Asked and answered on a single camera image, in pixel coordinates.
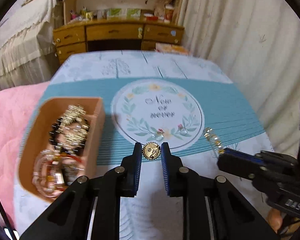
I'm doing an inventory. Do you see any gold round pendant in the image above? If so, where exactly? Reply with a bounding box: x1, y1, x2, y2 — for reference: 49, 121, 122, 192
142, 142, 161, 160

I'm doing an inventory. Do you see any gold leaf hair comb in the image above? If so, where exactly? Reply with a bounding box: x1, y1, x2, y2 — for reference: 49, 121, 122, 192
56, 105, 90, 151

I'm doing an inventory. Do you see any person's right hand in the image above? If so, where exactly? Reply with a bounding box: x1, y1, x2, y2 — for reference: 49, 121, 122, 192
267, 209, 283, 233

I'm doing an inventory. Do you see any silver ring pink stone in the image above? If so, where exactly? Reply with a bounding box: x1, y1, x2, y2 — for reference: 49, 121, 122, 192
178, 124, 188, 136

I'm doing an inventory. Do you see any long pearl necklace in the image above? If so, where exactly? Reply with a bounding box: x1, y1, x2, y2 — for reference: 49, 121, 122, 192
34, 152, 87, 196

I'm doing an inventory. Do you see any red paper cup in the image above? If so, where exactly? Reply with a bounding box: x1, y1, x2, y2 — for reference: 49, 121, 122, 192
165, 4, 174, 22

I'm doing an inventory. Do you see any black bead bracelet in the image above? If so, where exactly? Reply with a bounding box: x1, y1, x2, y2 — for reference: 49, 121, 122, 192
48, 115, 89, 153

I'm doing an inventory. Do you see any blue flower drop earring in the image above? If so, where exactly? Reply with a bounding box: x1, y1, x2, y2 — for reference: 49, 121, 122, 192
203, 127, 224, 158

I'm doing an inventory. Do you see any white floral curtain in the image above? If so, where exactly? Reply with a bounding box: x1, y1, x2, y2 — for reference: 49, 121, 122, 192
178, 0, 300, 155

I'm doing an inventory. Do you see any white pearl bracelet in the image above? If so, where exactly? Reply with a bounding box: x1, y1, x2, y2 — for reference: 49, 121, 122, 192
32, 149, 79, 198

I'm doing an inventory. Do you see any pink bed blanket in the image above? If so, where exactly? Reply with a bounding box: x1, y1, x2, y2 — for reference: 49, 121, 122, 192
0, 81, 49, 226

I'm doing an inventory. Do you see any wooden desk with drawers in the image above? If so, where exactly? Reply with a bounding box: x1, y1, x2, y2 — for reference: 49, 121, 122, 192
53, 20, 184, 63

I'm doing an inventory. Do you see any tree-print tablecloth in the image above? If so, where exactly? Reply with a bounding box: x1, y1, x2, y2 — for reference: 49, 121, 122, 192
14, 50, 273, 239

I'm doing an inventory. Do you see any pink plastic tray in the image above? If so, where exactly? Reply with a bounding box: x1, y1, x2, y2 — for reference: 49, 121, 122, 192
18, 97, 106, 203

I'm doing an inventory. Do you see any lace-covered piano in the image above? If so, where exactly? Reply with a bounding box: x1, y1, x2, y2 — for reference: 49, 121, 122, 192
0, 0, 64, 90

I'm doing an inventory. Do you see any silver ring red stone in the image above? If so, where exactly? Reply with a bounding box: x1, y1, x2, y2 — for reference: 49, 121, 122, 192
152, 128, 164, 141

